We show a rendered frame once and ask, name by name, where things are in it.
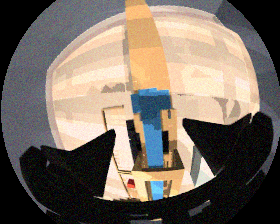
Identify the red cube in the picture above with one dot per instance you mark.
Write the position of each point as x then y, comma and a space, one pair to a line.
130, 183

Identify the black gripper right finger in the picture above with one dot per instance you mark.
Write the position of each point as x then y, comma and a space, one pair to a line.
215, 141

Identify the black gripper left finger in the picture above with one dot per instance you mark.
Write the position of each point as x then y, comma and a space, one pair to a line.
89, 164

